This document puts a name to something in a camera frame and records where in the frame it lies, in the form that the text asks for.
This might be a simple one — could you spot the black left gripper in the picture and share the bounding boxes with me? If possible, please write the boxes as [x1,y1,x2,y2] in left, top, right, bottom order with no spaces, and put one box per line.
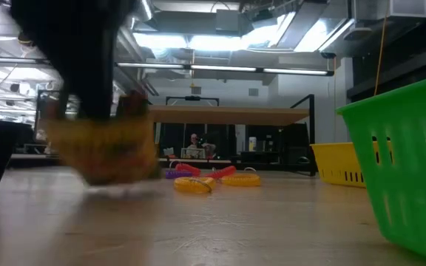
[11,0,149,121]

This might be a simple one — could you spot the yellow green crayon box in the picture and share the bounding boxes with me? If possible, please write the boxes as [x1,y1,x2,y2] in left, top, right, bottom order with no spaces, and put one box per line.
[44,109,160,186]

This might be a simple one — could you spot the purple coil key ring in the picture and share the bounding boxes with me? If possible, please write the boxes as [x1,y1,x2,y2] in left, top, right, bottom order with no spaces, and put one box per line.
[165,169,194,180]

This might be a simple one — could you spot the yellow coil key ring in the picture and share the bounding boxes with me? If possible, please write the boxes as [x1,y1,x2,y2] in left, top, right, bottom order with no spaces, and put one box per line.
[173,176,217,194]

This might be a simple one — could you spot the red orange coil key ring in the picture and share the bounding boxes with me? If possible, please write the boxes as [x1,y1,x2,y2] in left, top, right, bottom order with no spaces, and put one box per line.
[204,165,237,180]

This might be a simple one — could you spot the person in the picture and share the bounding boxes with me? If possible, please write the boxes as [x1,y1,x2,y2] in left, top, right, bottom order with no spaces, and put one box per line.
[186,132,217,160]

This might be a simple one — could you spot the wooden shelf riser black legs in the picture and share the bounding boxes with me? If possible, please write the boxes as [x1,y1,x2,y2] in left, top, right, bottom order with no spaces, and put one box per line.
[148,94,317,177]

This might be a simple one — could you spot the hanging linear light bar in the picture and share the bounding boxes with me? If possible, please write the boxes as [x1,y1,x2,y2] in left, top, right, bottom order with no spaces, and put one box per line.
[0,55,336,77]

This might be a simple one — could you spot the ceiling light panel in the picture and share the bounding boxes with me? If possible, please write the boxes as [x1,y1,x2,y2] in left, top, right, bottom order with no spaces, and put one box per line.
[294,17,355,52]

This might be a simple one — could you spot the yellow plastic basket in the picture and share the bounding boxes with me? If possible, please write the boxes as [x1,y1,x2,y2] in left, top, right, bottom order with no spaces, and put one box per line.
[311,138,426,188]

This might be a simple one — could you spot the green plastic basket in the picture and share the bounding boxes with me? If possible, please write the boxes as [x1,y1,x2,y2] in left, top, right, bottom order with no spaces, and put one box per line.
[337,72,426,265]

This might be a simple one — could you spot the white ceiling air unit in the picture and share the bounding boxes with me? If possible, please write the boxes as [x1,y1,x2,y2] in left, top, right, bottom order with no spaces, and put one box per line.
[353,0,426,19]

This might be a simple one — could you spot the black metal gantry frame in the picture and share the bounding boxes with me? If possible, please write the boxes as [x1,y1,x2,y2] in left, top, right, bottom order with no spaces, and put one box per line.
[166,95,220,106]

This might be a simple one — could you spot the silver ventilation duct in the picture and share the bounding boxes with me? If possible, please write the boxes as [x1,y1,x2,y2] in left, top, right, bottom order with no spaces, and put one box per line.
[138,0,154,22]

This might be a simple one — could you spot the yellow power cable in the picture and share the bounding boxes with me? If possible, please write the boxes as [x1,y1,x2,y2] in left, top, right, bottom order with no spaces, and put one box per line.
[373,0,391,97]

